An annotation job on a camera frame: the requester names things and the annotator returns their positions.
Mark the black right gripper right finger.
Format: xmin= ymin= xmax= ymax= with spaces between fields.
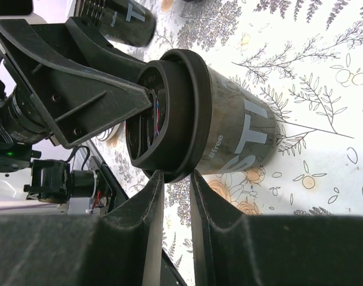
xmin=190 ymin=171 xmax=363 ymax=285

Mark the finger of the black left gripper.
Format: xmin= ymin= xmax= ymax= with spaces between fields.
xmin=65 ymin=17 xmax=145 ymax=83
xmin=0 ymin=19 xmax=152 ymax=149

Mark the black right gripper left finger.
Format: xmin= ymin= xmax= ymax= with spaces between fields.
xmin=0 ymin=170 xmax=164 ymax=285

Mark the black plastic cup lid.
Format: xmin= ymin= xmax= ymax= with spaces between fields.
xmin=125 ymin=49 xmax=212 ymax=183

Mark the dark paper coffee cup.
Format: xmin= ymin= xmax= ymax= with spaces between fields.
xmin=196 ymin=67 xmax=277 ymax=175

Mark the blue striped white plate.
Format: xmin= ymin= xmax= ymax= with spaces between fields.
xmin=96 ymin=124 xmax=124 ymax=148

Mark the floral patterned table mat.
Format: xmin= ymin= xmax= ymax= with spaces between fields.
xmin=125 ymin=1 xmax=363 ymax=215

